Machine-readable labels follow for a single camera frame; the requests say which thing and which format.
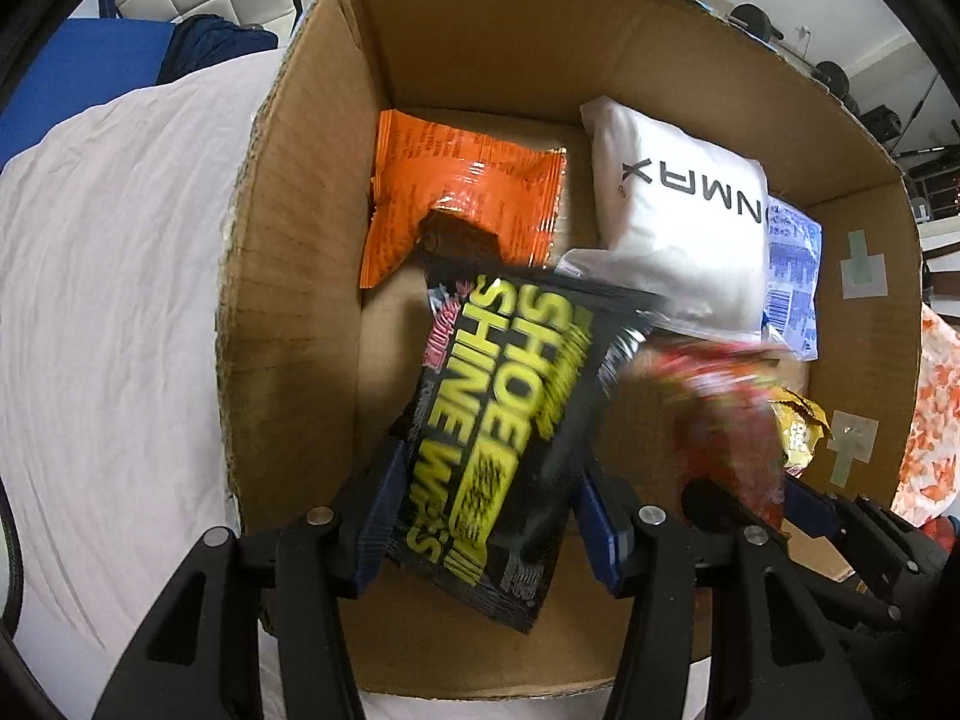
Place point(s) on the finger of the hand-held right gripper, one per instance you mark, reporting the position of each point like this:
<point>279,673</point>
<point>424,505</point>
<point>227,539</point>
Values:
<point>814,506</point>
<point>709,502</point>

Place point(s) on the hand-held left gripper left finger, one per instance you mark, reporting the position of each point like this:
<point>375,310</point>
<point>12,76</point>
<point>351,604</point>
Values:
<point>375,540</point>

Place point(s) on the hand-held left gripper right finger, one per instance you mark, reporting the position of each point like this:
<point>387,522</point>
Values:
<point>604,540</point>

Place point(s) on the yellow snack packet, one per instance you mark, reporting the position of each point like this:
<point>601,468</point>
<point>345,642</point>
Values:
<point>802,427</point>

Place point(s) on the red snack packet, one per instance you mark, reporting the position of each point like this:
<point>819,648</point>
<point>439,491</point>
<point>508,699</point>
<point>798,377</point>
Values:
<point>720,420</point>

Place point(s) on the black yellow wipes packet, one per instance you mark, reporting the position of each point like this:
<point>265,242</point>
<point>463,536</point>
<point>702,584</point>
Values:
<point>502,427</point>

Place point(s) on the blue tissue pack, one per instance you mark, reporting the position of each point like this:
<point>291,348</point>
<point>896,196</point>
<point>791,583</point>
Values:
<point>791,277</point>

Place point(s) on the white soft packet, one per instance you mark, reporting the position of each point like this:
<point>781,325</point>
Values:
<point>675,210</point>

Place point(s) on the cardboard box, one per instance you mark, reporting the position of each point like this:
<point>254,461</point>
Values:
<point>300,240</point>

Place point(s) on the orange snack packet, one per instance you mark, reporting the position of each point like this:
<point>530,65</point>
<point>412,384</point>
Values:
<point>465,180</point>

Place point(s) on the orange floral towel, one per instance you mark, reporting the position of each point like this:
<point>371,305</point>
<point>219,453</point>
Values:
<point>934,427</point>

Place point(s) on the grey bedsheet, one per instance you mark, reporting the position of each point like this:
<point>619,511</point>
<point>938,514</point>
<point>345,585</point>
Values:
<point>112,315</point>

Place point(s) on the black speaker box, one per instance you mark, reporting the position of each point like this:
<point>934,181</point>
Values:
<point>881,124</point>

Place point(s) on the short barbell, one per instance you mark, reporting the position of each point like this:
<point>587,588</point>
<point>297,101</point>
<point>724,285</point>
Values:
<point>757,21</point>

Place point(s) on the dark blue cloth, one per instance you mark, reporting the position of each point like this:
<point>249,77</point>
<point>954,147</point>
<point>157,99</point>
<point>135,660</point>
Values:
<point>217,45</point>

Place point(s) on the blue foam cushion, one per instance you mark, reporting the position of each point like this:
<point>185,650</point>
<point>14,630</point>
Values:
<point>82,67</point>

